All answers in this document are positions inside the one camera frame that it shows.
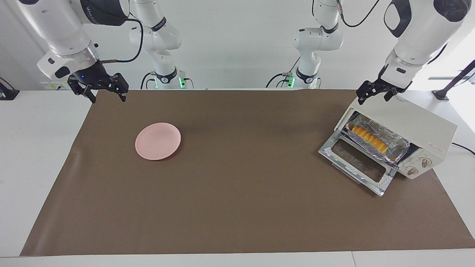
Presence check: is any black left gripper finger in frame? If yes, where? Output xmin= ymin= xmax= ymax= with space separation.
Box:
xmin=384 ymin=82 xmax=413 ymax=102
xmin=356 ymin=80 xmax=377 ymax=105

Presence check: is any beige toaster oven body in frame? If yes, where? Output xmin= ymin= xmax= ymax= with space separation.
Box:
xmin=334 ymin=87 xmax=458 ymax=180

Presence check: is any black camera stand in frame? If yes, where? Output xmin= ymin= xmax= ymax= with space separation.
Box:
xmin=432 ymin=59 xmax=475 ymax=100

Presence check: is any glass oven door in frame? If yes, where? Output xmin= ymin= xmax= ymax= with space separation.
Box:
xmin=318 ymin=136 xmax=398 ymax=197

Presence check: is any orange sliced bread loaf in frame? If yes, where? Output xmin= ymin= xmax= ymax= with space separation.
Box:
xmin=351 ymin=125 xmax=389 ymax=153

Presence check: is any aluminium foil tray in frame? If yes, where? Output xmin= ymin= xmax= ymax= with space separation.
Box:
xmin=346 ymin=113 xmax=410 ymax=164

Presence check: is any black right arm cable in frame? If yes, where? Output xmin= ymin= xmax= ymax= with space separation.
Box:
xmin=100 ymin=18 xmax=144 ymax=63

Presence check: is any black right base cable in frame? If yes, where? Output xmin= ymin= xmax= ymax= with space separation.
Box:
xmin=140 ymin=72 xmax=156 ymax=90

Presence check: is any brown table mat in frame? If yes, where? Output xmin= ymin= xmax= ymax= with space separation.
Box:
xmin=20 ymin=89 xmax=475 ymax=256

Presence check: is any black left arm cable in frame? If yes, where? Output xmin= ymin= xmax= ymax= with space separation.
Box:
xmin=336 ymin=0 xmax=381 ymax=27

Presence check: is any black base cable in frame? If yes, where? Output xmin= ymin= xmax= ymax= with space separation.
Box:
xmin=266 ymin=55 xmax=302 ymax=88
xmin=140 ymin=72 xmax=156 ymax=90

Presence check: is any pink round plate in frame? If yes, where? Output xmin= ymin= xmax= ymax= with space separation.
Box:
xmin=135 ymin=123 xmax=181 ymax=161

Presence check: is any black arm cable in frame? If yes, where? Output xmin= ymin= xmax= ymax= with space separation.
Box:
xmin=336 ymin=0 xmax=381 ymax=27
xmin=100 ymin=18 xmax=144 ymax=63

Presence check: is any black oven power cable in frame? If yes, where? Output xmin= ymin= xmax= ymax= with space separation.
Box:
xmin=451 ymin=142 xmax=475 ymax=155

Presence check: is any black table clamp mount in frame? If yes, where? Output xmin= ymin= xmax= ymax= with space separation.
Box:
xmin=0 ymin=77 xmax=20 ymax=100

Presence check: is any black left base cable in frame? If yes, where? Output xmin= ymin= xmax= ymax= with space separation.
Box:
xmin=266 ymin=55 xmax=302 ymax=88

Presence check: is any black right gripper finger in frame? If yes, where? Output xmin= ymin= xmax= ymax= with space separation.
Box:
xmin=68 ymin=78 xmax=97 ymax=104
xmin=108 ymin=72 xmax=130 ymax=102

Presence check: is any white wall power socket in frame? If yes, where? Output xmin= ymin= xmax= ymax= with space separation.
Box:
xmin=41 ymin=80 xmax=70 ymax=90

